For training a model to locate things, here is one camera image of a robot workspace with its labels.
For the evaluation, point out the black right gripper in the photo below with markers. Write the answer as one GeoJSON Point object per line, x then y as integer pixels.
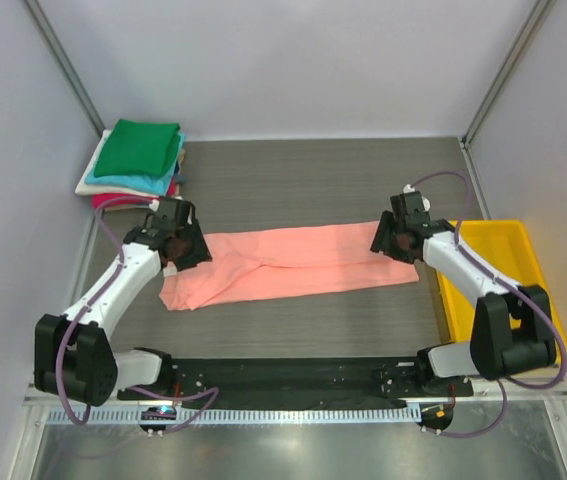
{"type": "Point", "coordinates": [382, 243]}

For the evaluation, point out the green folded t shirt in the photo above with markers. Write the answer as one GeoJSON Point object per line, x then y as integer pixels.
{"type": "Point", "coordinates": [138, 148]}

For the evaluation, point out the salmon pink t shirt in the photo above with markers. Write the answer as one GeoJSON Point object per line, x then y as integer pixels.
{"type": "Point", "coordinates": [284, 263]}

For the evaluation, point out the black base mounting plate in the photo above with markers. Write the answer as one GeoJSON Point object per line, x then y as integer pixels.
{"type": "Point", "coordinates": [350, 383]}

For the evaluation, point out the beige folded t shirt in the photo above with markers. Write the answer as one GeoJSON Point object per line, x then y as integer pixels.
{"type": "Point", "coordinates": [173, 189]}

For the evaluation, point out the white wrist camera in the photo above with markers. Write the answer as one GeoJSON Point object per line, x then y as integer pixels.
{"type": "Point", "coordinates": [415, 195]}
{"type": "Point", "coordinates": [155, 204]}

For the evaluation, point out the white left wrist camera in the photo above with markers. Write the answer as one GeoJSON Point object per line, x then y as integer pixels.
{"type": "Point", "coordinates": [155, 204]}

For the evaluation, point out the slotted cable duct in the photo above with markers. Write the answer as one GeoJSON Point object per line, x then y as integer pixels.
{"type": "Point", "coordinates": [146, 415]}

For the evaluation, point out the left aluminium frame post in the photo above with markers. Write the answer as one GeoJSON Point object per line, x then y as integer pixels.
{"type": "Point", "coordinates": [63, 62]}

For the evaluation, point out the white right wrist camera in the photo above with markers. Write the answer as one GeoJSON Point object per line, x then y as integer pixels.
{"type": "Point", "coordinates": [415, 195]}

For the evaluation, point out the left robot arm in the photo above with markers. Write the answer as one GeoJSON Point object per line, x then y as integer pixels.
{"type": "Point", "coordinates": [73, 356]}

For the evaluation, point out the cyan folded t shirt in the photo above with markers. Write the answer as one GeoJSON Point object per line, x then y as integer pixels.
{"type": "Point", "coordinates": [92, 179]}

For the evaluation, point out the yellow plastic bin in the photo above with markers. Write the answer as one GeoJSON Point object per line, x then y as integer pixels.
{"type": "Point", "coordinates": [513, 250]}

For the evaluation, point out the red folded t shirt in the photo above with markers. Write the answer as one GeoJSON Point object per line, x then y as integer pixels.
{"type": "Point", "coordinates": [113, 200]}

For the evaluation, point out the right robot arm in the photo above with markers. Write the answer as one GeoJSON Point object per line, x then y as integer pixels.
{"type": "Point", "coordinates": [512, 331]}

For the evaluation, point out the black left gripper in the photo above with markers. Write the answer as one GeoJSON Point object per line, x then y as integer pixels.
{"type": "Point", "coordinates": [200, 252]}

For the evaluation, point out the right aluminium frame post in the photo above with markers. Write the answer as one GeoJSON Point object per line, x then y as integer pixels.
{"type": "Point", "coordinates": [515, 54]}

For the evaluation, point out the aluminium frame post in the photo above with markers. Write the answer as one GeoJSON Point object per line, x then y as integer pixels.
{"type": "Point", "coordinates": [63, 62]}
{"type": "Point", "coordinates": [515, 54]}

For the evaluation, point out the white folded t shirt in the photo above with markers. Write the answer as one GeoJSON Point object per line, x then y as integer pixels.
{"type": "Point", "coordinates": [85, 189]}

